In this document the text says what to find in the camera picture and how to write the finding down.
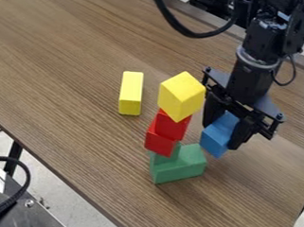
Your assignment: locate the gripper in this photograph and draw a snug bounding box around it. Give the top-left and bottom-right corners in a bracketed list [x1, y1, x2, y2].
[197, 44, 290, 153]

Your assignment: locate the blue rectangular block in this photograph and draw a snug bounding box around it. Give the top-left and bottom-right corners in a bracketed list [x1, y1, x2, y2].
[198, 109, 241, 160]

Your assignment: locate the yellow cube block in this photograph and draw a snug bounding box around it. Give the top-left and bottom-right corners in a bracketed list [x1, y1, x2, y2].
[155, 69, 208, 124]

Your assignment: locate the red cube block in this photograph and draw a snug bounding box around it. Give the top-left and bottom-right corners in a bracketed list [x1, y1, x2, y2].
[141, 107, 193, 160]

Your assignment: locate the green rectangular block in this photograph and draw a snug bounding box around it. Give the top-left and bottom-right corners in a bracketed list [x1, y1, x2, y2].
[146, 141, 209, 187]

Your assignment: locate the yellow rectangular block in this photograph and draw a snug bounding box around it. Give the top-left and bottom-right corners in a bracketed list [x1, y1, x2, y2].
[116, 70, 145, 117]

